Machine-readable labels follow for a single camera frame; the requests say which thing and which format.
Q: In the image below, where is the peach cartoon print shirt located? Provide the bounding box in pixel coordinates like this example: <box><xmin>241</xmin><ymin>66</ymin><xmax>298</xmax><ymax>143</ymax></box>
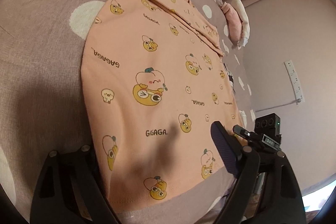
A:
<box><xmin>81</xmin><ymin>0</ymin><xmax>242</xmax><ymax>213</ymax></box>

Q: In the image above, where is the folded white garment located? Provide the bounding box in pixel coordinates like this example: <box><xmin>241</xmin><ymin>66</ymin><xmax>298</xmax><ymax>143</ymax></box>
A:
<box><xmin>231</xmin><ymin>0</ymin><xmax>251</xmax><ymax>47</ymax></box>

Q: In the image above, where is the black camera box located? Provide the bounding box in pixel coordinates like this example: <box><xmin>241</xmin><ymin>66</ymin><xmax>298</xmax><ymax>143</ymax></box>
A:
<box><xmin>254</xmin><ymin>113</ymin><xmax>281</xmax><ymax>136</ymax></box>

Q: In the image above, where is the white wall power strip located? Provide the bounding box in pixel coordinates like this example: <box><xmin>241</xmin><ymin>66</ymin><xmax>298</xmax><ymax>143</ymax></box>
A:
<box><xmin>284</xmin><ymin>60</ymin><xmax>305</xmax><ymax>104</ymax></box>

